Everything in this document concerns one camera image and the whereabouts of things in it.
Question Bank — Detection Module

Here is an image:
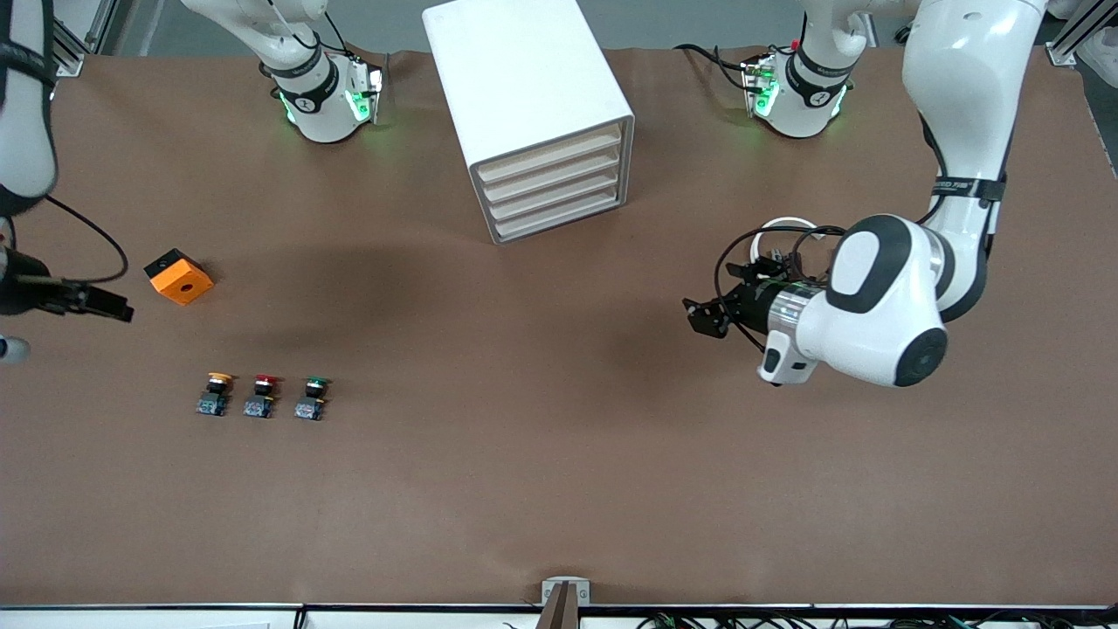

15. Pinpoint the yellow push button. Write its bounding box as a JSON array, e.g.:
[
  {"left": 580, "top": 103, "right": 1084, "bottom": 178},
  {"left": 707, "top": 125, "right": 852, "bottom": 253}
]
[{"left": 196, "top": 372, "right": 235, "bottom": 418}]

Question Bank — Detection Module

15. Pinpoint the red push button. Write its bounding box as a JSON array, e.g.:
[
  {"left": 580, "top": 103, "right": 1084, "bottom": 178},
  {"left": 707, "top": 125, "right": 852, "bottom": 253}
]
[{"left": 244, "top": 375, "right": 282, "bottom": 420}]

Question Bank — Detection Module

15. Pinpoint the green push button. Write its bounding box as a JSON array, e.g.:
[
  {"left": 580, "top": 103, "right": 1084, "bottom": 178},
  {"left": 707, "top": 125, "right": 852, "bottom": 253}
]
[{"left": 294, "top": 377, "right": 333, "bottom": 422}]

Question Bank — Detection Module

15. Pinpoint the white drawer cabinet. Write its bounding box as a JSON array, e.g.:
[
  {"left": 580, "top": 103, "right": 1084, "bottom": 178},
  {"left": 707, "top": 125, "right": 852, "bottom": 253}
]
[{"left": 422, "top": 0, "right": 636, "bottom": 245}]

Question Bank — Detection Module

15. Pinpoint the orange box with hole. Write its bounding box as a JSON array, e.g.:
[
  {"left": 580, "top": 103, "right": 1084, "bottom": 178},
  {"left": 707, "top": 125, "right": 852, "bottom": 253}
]
[{"left": 143, "top": 248, "right": 215, "bottom": 307}]

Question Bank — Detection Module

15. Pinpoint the white curved plastic piece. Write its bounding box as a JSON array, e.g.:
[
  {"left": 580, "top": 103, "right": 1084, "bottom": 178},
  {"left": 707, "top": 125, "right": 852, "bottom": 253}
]
[{"left": 758, "top": 216, "right": 826, "bottom": 256}]

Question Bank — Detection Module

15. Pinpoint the brown paper table cover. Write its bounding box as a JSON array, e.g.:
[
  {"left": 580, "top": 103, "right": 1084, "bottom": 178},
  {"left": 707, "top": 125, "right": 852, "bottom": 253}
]
[{"left": 0, "top": 45, "right": 1118, "bottom": 608}]

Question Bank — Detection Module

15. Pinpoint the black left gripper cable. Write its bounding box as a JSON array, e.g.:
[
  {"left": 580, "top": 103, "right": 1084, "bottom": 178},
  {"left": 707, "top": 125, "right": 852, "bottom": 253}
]
[{"left": 714, "top": 225, "right": 844, "bottom": 355}]

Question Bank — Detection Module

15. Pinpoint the aluminium frame profile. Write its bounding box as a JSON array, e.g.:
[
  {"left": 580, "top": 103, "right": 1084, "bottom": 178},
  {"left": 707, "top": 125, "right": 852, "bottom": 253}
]
[
  {"left": 52, "top": 0, "right": 119, "bottom": 78},
  {"left": 1046, "top": 0, "right": 1118, "bottom": 67}
]

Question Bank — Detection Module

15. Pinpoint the black base power cable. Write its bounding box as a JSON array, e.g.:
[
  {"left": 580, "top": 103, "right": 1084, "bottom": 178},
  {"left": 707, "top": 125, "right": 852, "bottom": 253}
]
[{"left": 673, "top": 42, "right": 754, "bottom": 93}]

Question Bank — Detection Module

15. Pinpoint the black cable bundle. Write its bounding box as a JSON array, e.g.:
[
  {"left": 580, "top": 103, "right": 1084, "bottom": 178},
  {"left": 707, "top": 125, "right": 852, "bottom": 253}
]
[{"left": 638, "top": 612, "right": 1118, "bottom": 629}]

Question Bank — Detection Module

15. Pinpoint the grey metal bracket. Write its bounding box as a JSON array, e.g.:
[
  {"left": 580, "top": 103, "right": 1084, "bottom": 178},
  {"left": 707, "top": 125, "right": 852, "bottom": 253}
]
[{"left": 541, "top": 577, "right": 591, "bottom": 629}]

